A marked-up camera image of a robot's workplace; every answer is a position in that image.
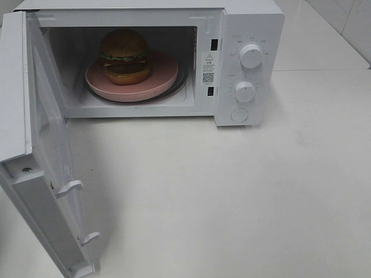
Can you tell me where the white door release button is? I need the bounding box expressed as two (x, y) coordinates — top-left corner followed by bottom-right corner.
(231, 108), (249, 122)

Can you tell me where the pink round plate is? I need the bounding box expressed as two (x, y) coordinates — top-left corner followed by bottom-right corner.
(85, 50), (179, 103)

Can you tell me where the burger with lettuce and cheese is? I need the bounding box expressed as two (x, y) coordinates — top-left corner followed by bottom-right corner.
(100, 28), (151, 85)

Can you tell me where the white microwave door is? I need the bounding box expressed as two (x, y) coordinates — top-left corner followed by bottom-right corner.
(1, 11), (100, 277)

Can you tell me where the glass microwave turntable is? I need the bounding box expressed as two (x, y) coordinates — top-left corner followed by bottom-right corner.
(85, 63), (188, 103)

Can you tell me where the lower white control knob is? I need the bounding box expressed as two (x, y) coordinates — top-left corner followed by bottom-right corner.
(234, 81), (256, 103)

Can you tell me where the white control knob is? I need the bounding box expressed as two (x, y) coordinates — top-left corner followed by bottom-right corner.
(239, 42), (263, 69)
(234, 81), (256, 103)

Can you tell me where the white warning label sticker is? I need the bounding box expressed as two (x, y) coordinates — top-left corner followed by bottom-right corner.
(201, 52), (219, 86)

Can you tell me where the white microwave oven body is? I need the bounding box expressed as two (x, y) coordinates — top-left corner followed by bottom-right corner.
(16, 1), (285, 126)

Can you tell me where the upper white control knob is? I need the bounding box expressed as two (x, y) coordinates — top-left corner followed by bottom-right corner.
(239, 42), (263, 69)

